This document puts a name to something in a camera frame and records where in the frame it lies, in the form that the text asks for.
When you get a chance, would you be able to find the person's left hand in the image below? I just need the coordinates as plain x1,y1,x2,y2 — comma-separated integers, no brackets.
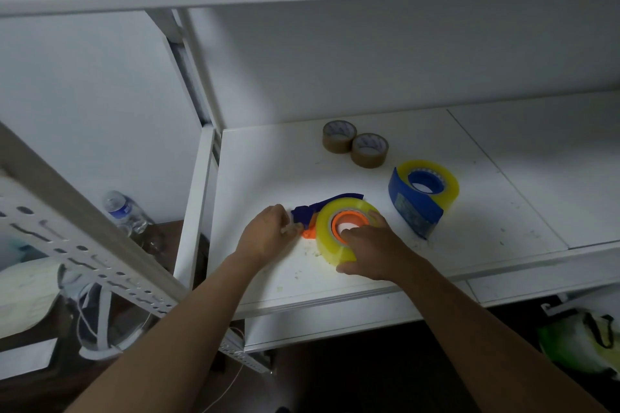
234,204,304,271

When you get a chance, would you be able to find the person's right hand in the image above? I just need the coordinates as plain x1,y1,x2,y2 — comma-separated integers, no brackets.
335,210,427,284

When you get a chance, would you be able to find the orange and blue tape dispenser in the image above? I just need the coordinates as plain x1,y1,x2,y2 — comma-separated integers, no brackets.
291,192,373,247

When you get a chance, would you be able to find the yellow tape roll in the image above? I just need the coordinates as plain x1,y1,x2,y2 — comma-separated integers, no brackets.
396,159,460,213
315,197,384,267

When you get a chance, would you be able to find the large brown tape roll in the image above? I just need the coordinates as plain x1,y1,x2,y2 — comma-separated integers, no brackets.
350,132,390,169

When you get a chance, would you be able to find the small brown tape roll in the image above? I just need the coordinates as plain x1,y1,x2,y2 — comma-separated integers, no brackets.
322,120,358,155

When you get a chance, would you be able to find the person's right forearm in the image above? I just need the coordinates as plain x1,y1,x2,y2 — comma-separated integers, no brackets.
399,260,606,413

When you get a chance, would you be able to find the person's left forearm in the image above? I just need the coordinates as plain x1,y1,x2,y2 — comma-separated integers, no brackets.
65,252,265,413

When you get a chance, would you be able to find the white metal shelf rack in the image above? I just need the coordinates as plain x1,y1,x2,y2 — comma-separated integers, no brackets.
0,0,620,375

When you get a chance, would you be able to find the clear plastic water bottle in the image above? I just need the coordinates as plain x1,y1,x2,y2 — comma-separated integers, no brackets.
102,190,151,237

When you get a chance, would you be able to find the white crumpled cloth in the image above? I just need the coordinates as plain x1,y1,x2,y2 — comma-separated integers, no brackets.
60,267,98,300

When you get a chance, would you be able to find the green yellow bag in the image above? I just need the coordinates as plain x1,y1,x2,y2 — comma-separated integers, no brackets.
537,310,620,378

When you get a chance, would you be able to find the cream paper sheet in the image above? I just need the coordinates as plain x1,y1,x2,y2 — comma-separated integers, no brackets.
0,260,64,340

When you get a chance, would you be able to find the white card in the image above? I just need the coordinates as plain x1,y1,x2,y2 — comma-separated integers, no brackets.
0,339,59,382

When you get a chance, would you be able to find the white cable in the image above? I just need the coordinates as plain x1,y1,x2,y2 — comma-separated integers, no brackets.
201,325,248,413

